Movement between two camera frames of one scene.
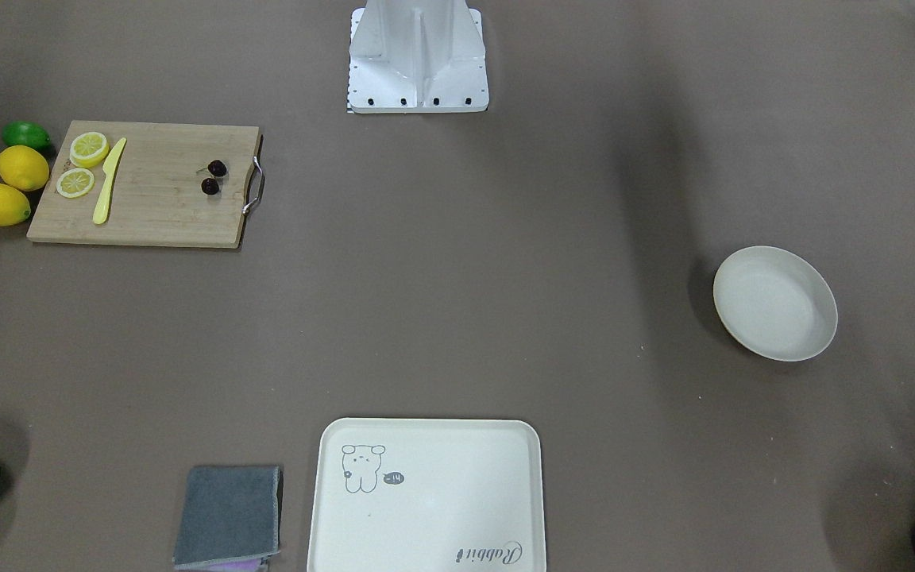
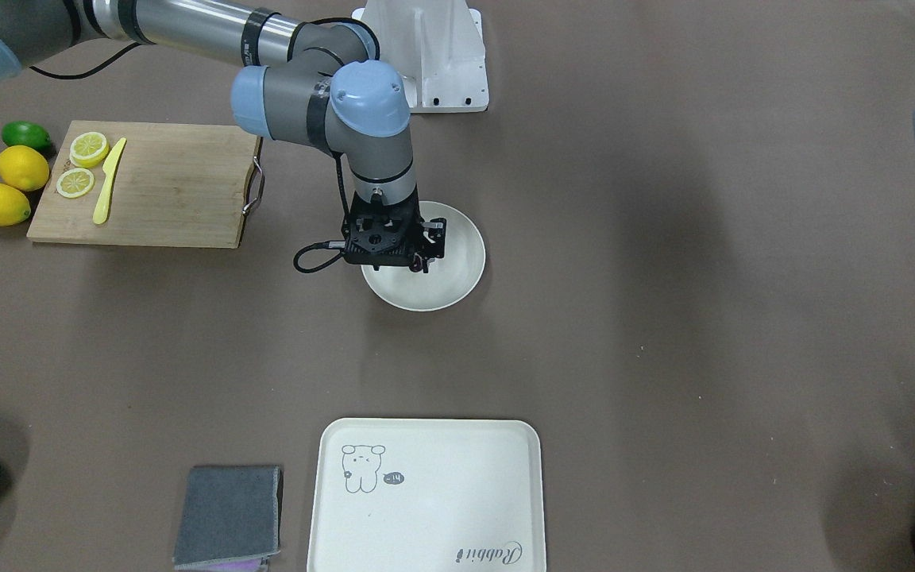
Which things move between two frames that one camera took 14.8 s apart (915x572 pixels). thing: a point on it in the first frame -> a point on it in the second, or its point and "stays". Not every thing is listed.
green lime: x=25 y=133 stays
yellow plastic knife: x=109 y=168 stays
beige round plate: x=775 y=303 -> x=450 y=280
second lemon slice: x=75 y=183 stays
